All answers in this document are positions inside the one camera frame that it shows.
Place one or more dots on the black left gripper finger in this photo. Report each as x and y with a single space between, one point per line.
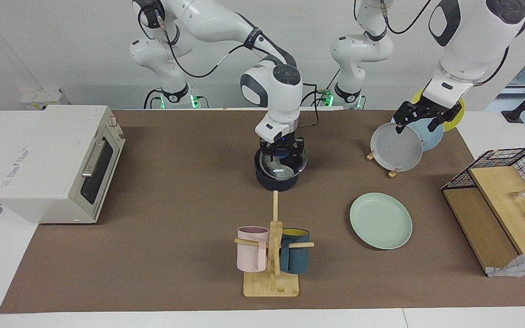
436 124
400 126

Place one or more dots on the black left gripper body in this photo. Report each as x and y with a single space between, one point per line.
426 111

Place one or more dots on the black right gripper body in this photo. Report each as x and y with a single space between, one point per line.
283 145

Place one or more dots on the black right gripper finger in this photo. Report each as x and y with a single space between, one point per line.
296 157
268 157

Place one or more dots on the glass lid with blue knob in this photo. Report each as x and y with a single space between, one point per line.
302 161

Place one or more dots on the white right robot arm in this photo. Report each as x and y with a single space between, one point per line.
276 91

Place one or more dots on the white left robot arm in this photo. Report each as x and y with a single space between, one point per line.
467 45

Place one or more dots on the light blue plate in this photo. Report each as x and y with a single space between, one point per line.
433 139

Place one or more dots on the yellow plate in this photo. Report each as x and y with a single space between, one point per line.
454 123

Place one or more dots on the grey plate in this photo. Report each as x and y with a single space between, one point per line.
397 150

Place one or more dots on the wooden plate rack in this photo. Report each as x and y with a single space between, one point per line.
393 173

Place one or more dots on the light green plate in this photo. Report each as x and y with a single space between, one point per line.
381 221

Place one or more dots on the pink mug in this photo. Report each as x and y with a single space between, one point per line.
249 257

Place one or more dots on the dark teal mug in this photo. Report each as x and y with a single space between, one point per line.
295 259

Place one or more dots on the wooden mug tree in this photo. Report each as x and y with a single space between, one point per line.
271 284

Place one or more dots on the brown table mat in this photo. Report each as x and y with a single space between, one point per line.
107 273

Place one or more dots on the cream toaster oven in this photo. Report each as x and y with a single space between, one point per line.
48 159

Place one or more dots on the white wall socket box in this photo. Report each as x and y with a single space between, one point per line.
41 98

